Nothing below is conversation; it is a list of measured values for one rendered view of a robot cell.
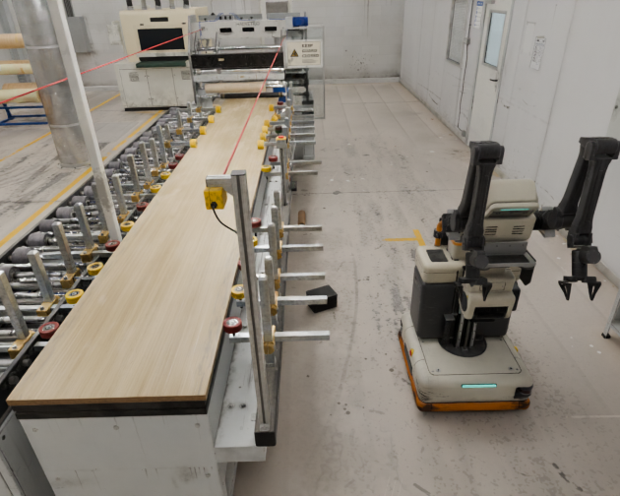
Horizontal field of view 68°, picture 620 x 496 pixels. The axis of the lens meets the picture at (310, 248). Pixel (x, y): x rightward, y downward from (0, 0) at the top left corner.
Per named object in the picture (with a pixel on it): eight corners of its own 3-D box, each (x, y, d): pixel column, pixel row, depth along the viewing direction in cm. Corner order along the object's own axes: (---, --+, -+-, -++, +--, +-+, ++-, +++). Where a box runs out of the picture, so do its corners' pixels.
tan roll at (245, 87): (305, 89, 619) (304, 79, 613) (305, 91, 608) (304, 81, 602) (199, 92, 619) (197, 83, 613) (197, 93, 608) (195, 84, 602)
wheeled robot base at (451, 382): (396, 337, 317) (399, 308, 305) (488, 335, 316) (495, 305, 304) (416, 415, 258) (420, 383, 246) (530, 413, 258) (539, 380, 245)
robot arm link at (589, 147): (615, 138, 172) (586, 139, 173) (624, 142, 167) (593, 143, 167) (586, 241, 192) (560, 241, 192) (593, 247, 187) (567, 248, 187)
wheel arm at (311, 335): (329, 337, 203) (329, 329, 201) (330, 341, 200) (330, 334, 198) (230, 340, 203) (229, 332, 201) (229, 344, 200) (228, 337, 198)
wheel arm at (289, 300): (327, 301, 225) (327, 294, 222) (327, 305, 222) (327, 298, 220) (237, 304, 225) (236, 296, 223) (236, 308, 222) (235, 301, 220)
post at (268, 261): (279, 338, 230) (272, 254, 207) (278, 342, 227) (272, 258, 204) (271, 338, 230) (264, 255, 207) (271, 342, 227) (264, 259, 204)
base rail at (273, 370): (296, 119, 621) (295, 112, 616) (276, 446, 175) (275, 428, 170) (290, 120, 621) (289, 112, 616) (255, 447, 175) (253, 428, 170)
